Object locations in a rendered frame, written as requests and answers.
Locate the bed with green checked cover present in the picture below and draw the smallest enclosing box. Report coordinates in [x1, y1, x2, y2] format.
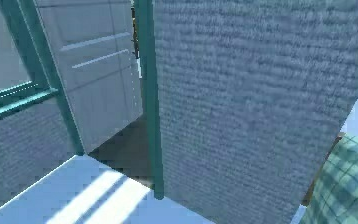
[299, 132, 358, 224]

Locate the black door handle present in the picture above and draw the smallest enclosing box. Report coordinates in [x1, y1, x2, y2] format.
[130, 7, 141, 60]

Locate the window with teal frame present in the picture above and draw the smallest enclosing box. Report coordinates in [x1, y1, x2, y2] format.
[0, 0, 60, 123]

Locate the pale grey room door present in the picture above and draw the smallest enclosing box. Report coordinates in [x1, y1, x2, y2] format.
[33, 0, 144, 155]

